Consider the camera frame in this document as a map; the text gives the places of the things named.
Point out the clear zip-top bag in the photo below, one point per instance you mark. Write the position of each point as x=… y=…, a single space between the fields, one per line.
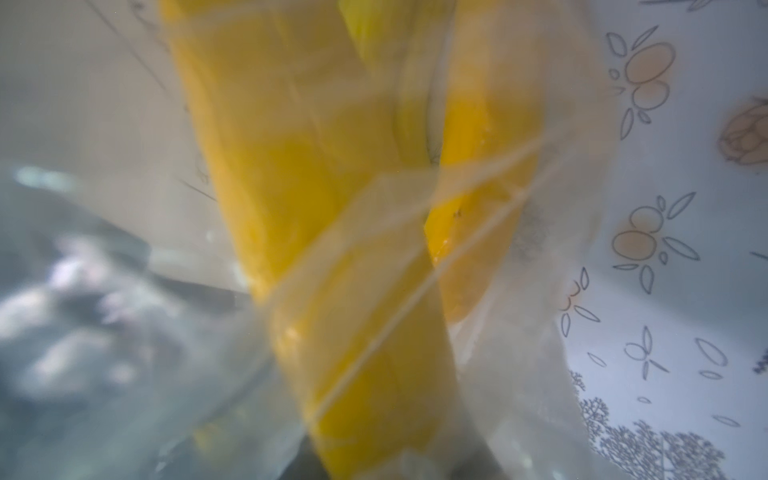
x=131 y=347

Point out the orange bananas in left bag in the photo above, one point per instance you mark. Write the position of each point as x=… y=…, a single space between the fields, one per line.
x=370 y=160

